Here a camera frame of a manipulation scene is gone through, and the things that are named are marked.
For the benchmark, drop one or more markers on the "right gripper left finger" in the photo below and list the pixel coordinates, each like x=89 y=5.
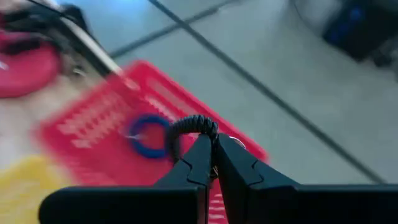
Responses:
x=133 y=205

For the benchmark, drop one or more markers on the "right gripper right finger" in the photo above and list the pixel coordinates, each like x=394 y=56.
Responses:
x=311 y=205

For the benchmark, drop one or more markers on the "red plastic basket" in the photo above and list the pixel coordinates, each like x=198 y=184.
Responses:
x=102 y=149

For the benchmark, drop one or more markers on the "red desk lamp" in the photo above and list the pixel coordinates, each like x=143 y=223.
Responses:
x=28 y=71

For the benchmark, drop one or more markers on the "yellow plastic basket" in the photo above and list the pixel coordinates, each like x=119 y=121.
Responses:
x=28 y=189

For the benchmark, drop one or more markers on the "black case with blue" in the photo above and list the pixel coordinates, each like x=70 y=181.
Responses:
x=357 y=28

